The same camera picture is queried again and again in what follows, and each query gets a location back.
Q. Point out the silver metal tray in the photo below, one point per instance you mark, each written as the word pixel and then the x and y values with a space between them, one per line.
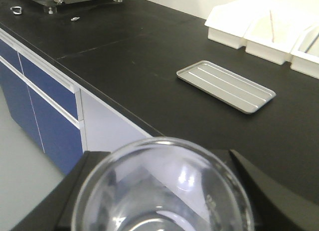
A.
pixel 235 90

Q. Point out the silver metal ring clip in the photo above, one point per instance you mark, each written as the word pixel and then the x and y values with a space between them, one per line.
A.
pixel 16 10

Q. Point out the white plastic bin right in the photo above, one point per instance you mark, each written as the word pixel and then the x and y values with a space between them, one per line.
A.
pixel 305 53

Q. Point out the blue cabinet drawer front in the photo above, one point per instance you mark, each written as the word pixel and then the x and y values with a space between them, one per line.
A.
pixel 53 88

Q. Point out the white cabinet side panel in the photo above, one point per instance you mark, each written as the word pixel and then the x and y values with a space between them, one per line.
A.
pixel 105 128

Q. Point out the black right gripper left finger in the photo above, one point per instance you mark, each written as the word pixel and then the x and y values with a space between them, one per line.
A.
pixel 54 212

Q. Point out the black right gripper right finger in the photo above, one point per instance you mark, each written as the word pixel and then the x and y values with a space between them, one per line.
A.
pixel 275 207

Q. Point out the blue cabinet door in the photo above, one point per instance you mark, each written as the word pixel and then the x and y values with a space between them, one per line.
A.
pixel 58 138

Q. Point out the clear glass beaker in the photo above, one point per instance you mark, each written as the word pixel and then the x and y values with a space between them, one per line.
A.
pixel 162 184

